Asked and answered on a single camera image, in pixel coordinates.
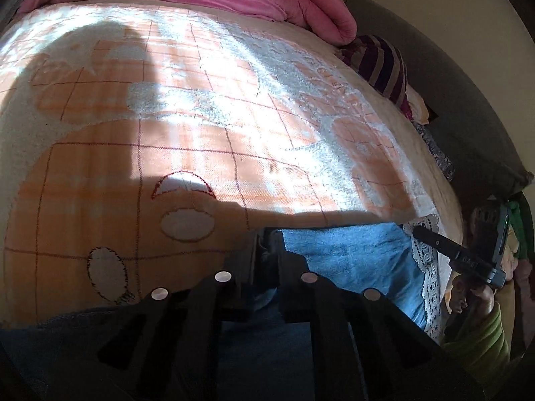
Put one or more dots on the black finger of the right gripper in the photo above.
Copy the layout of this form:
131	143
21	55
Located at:
439	242

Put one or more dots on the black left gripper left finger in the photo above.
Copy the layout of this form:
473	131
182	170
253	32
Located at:
184	331

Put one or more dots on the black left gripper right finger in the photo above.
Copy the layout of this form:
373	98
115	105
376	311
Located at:
352	334

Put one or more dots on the blue denim pants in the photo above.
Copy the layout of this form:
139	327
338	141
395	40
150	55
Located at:
97	354

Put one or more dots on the green sleeve forearm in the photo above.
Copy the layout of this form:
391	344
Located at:
482	350

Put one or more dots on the right hand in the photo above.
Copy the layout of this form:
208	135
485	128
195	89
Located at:
476	301

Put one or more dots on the pile of colourful clothes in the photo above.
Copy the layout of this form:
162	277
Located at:
519	245

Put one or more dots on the dark grey padded headboard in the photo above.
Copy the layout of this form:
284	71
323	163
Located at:
466	127

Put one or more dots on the maroon striped pillow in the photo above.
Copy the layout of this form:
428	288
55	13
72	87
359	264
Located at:
382	66

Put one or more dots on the orange cream patterned bed blanket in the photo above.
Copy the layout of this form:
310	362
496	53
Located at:
141	144

